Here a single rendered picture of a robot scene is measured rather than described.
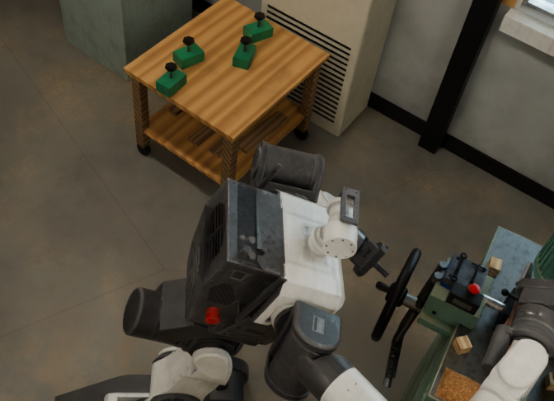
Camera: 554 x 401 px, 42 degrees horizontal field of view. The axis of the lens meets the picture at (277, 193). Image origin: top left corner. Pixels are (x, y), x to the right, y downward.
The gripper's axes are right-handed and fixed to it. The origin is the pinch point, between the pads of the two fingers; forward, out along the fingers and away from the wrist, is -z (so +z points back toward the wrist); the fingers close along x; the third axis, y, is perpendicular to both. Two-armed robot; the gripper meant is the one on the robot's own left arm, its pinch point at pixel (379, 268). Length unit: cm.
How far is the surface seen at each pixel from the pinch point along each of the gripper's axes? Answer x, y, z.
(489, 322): -11.1, 28.6, -20.9
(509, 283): -22.7, 19.7, -22.1
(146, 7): -6, -149, 114
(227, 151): 12, -79, 48
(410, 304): 0.4, 16.2, -7.4
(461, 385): 4.9, 44.4, -18.5
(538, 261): -28, 52, -5
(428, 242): -19, -95, -45
